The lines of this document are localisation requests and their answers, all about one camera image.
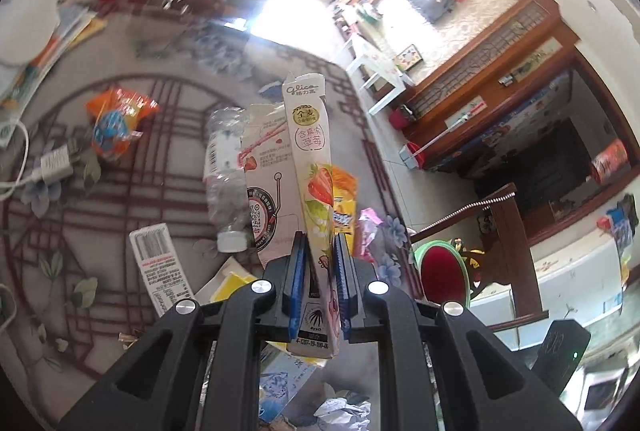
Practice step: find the stack of books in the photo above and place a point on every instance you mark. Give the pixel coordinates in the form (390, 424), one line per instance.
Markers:
(76, 24)

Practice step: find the wooden chair near bin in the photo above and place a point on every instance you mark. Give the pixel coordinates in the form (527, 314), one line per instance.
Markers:
(508, 261)

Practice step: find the white low table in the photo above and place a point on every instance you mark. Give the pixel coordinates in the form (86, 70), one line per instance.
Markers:
(380, 67)

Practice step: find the orange snack bag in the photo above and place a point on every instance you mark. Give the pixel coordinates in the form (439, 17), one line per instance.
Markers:
(116, 114)

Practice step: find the white power adapter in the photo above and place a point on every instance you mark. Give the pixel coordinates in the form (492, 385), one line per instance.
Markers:
(54, 166)

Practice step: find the white barcode label box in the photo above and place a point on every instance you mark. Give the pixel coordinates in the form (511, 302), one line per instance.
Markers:
(160, 267)

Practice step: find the yellow iced tea carton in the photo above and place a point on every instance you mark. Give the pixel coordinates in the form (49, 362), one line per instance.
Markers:
(345, 188)

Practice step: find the small red bin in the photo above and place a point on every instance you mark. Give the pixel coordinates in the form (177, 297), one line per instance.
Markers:
(402, 117)

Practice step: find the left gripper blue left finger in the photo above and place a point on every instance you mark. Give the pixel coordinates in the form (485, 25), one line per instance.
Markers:
(293, 288)

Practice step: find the newspaper ball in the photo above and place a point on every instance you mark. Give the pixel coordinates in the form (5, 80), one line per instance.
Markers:
(344, 410)

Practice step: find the pink plastic wrapper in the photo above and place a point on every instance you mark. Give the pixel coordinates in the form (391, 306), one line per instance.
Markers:
(366, 230)

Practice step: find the clear plastic water bottle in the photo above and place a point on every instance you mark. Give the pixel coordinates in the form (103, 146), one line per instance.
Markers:
(224, 178)

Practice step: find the broom with dustpan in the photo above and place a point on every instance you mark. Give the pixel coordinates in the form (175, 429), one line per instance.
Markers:
(411, 154)

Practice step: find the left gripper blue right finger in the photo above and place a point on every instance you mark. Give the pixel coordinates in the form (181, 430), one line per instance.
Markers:
(346, 283)

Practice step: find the green red trash bin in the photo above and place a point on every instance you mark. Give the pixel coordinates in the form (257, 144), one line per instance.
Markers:
(447, 272)

